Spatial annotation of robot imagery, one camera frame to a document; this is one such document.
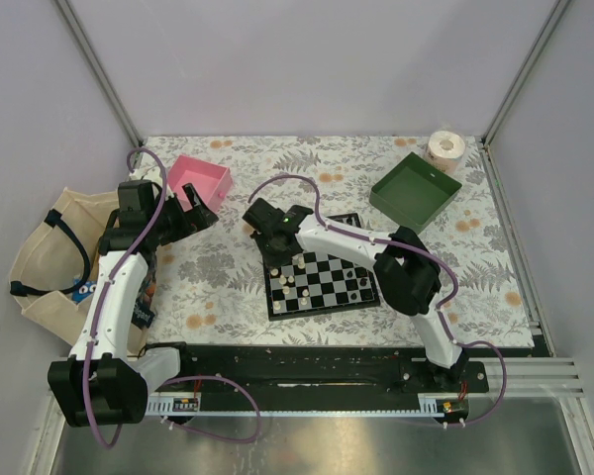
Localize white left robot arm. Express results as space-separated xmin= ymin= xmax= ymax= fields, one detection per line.
xmin=48 ymin=180 xmax=218 ymax=428

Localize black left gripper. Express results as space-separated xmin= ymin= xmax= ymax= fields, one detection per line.
xmin=148 ymin=183 xmax=217 ymax=245

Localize beige canvas tote bag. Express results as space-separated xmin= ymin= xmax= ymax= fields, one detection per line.
xmin=9 ymin=189 xmax=118 ymax=345

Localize aluminium frame post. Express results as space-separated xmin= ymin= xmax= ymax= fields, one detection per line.
xmin=51 ymin=0 xmax=143 ymax=146
xmin=480 ymin=0 xmax=573 ymax=147

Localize floral patterned table mat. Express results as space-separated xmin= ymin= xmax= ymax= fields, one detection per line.
xmin=138 ymin=136 xmax=534 ymax=350

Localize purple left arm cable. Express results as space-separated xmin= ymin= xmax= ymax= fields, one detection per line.
xmin=81 ymin=146 xmax=261 ymax=450

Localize black and white chessboard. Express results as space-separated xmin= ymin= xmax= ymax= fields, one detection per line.
xmin=258 ymin=213 xmax=381 ymax=322

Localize green square tray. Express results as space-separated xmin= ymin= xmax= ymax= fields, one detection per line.
xmin=369 ymin=152 xmax=462 ymax=234

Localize aluminium frame post right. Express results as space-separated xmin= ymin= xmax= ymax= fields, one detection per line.
xmin=480 ymin=0 xmax=573 ymax=147

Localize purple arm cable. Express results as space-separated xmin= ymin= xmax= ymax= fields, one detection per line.
xmin=247 ymin=173 xmax=509 ymax=428
xmin=81 ymin=146 xmax=261 ymax=450

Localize aluminium frame post left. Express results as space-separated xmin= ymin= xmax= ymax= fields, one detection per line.
xmin=51 ymin=0 xmax=143 ymax=146

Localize toilet paper roll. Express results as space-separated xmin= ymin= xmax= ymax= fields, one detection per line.
xmin=425 ymin=130 xmax=466 ymax=174

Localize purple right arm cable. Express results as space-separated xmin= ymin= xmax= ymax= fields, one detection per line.
xmin=247 ymin=173 xmax=509 ymax=428

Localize blue printed package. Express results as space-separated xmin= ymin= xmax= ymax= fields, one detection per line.
xmin=71 ymin=280 xmax=96 ymax=303

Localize white bishop chess piece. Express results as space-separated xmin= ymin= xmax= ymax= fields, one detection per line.
xmin=300 ymin=289 xmax=309 ymax=306

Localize pink square tray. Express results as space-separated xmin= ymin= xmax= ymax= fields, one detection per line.
xmin=167 ymin=154 xmax=233 ymax=213

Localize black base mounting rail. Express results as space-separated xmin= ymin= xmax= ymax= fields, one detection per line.
xmin=147 ymin=343 xmax=489 ymax=422

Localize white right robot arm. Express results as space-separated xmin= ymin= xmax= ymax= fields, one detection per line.
xmin=243 ymin=198 xmax=468 ymax=392

